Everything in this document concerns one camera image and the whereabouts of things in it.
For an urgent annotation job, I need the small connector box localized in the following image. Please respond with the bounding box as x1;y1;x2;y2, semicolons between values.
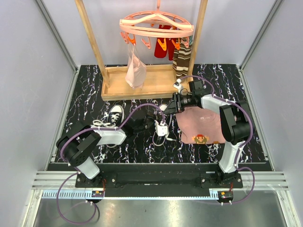
91;190;105;198
218;191;234;203

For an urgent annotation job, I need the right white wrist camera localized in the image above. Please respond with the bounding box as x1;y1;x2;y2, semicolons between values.
173;79;183;92

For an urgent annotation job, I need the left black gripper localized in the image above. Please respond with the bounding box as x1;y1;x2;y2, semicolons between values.
134;113;163;134

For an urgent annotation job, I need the purple cable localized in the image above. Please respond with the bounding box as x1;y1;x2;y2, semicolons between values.
178;75;256;205
55;103;166;224

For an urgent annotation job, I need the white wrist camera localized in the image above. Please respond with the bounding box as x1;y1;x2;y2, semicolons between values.
155;121;169;137
173;79;183;92

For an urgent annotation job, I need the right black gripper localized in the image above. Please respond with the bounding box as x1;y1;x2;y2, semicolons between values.
163;92;195;115

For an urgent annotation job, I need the left small connector box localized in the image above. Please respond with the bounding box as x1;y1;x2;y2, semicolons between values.
91;190;105;198

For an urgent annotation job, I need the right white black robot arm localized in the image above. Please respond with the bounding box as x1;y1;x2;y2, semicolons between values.
164;79;255;188

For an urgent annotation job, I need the pink bra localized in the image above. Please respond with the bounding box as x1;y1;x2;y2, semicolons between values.
125;44;147;89

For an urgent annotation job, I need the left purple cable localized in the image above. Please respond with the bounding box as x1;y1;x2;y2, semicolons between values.
55;103;166;224

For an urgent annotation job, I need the brown striped sock pair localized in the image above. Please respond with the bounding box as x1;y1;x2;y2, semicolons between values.
172;36;193;78

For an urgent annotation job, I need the black sneaker with white laces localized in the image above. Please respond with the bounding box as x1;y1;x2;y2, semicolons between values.
152;115;176;147

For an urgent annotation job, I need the pink round clip hanger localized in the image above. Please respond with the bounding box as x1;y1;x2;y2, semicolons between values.
119;0;194;49

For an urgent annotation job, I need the red sock pair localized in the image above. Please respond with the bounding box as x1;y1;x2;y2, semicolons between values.
154;37;176;61

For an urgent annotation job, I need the wooden drying rack frame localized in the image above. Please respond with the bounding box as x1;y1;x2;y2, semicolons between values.
75;0;207;101

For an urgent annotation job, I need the pink mario t-shirt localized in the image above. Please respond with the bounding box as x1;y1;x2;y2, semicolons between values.
176;106;225;145

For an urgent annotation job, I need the right small connector box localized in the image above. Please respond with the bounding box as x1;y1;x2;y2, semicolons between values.
218;191;234;203

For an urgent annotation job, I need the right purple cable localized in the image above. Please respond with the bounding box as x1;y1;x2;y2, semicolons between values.
178;75;256;205

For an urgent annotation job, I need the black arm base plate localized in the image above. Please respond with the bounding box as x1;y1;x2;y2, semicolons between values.
75;164;243;199

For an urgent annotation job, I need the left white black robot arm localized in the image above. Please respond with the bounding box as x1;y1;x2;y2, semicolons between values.
56;116;159;187

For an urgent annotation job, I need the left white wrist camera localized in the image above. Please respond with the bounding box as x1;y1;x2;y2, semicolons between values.
155;121;169;137

